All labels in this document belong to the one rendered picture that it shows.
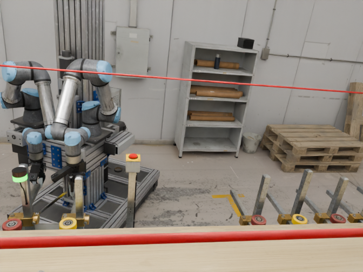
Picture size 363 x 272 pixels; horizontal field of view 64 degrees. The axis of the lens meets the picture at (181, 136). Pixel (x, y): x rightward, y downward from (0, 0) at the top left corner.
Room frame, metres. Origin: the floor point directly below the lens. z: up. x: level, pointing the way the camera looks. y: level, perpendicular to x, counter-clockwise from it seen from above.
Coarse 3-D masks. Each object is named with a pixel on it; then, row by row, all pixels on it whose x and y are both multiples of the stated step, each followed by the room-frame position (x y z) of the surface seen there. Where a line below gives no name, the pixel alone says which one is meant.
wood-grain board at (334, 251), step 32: (320, 224) 1.35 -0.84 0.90; (352, 224) 1.39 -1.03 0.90; (0, 256) 0.88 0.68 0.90; (32, 256) 0.90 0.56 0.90; (64, 256) 0.92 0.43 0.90; (96, 256) 0.94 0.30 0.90; (128, 256) 0.96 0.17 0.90; (160, 256) 0.98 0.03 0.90; (192, 256) 1.00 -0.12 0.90; (224, 256) 1.03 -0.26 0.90; (256, 256) 1.05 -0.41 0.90; (288, 256) 1.08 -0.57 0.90; (320, 256) 1.10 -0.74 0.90; (352, 256) 1.13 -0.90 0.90
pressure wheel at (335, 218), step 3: (333, 216) 1.43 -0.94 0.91; (336, 216) 1.44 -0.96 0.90; (339, 216) 1.43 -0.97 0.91; (342, 216) 1.44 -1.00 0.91; (330, 219) 1.44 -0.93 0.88; (333, 219) 1.41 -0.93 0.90; (336, 219) 1.41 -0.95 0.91; (339, 219) 1.42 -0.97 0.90; (342, 219) 1.42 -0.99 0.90; (345, 219) 1.42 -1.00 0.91; (333, 222) 1.41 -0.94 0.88; (336, 222) 1.40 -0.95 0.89; (339, 222) 1.39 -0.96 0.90; (342, 222) 1.39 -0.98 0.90; (345, 222) 1.40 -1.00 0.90
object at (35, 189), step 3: (33, 186) 1.44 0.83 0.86; (36, 186) 1.44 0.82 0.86; (39, 186) 1.46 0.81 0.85; (33, 189) 1.41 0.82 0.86; (36, 189) 1.41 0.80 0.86; (33, 192) 1.38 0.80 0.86; (36, 192) 1.39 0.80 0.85; (33, 195) 1.35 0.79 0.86; (36, 195) 1.39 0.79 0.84; (33, 198) 1.34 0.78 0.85; (33, 201) 1.33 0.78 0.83; (21, 210) 1.21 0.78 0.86
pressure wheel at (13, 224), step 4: (8, 220) 1.08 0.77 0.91; (12, 220) 1.09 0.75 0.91; (16, 220) 1.09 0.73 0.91; (20, 220) 1.09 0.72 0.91; (4, 224) 1.06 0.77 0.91; (8, 224) 1.06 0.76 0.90; (12, 224) 1.06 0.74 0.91; (16, 224) 1.07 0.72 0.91; (20, 224) 1.07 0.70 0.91; (4, 228) 1.03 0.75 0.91; (8, 228) 1.03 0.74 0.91; (12, 228) 1.04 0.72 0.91; (16, 228) 1.04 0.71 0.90; (20, 228) 1.06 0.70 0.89
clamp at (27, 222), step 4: (16, 216) 1.16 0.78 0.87; (20, 216) 1.16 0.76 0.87; (32, 216) 1.17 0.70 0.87; (36, 216) 1.17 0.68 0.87; (24, 220) 1.15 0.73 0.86; (28, 220) 1.15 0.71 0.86; (32, 220) 1.16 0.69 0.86; (36, 220) 1.16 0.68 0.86; (24, 224) 1.15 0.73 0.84; (28, 224) 1.15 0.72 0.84; (32, 224) 1.16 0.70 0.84; (36, 224) 1.16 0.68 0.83
